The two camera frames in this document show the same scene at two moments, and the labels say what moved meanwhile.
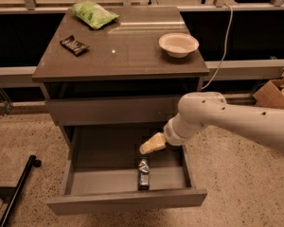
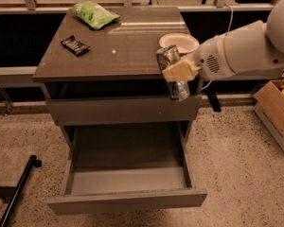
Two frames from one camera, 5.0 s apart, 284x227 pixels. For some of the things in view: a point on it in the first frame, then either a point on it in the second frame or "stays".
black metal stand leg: [22, 183] stays
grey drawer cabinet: [112, 77] stays
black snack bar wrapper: [73, 45] stays
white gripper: [169, 135] to [209, 59]
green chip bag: [93, 13] stays
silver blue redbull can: [143, 174] to [167, 56]
